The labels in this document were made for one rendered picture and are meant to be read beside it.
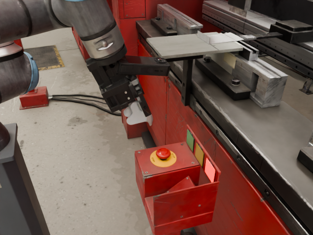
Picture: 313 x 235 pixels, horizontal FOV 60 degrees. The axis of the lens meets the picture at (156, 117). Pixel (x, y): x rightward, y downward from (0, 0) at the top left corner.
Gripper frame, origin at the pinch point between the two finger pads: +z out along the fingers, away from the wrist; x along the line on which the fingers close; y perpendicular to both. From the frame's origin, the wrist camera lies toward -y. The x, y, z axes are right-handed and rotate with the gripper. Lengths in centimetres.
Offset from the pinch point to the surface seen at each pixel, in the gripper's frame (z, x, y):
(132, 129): 83, -112, 13
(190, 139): 12.9, -1.3, -7.5
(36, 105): 64, -183, 86
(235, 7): -5.6, -27.1, -39.8
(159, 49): -5.2, -23.8, -11.6
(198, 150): 12.4, 4.3, -7.6
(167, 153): 11.6, 1.2, -0.2
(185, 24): 7, -62, -33
